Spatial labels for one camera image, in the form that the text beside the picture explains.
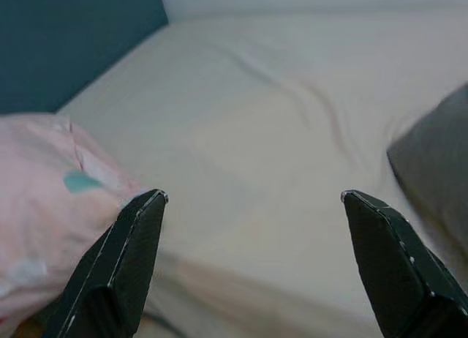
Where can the pink patterned pillow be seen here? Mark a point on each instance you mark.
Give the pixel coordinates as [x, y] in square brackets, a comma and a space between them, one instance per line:
[44, 191]

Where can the grey pillow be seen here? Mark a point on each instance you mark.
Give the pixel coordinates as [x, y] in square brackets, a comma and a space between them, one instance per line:
[435, 162]

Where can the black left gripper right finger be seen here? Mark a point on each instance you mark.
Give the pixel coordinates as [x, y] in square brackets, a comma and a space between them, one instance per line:
[395, 272]

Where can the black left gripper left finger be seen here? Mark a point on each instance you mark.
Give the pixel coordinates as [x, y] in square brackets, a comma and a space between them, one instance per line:
[120, 265]

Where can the bed with cream sheet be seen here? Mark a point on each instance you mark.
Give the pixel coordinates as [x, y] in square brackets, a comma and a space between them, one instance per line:
[256, 133]

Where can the teal headboard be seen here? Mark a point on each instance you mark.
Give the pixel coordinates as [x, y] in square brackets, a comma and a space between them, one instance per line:
[66, 41]

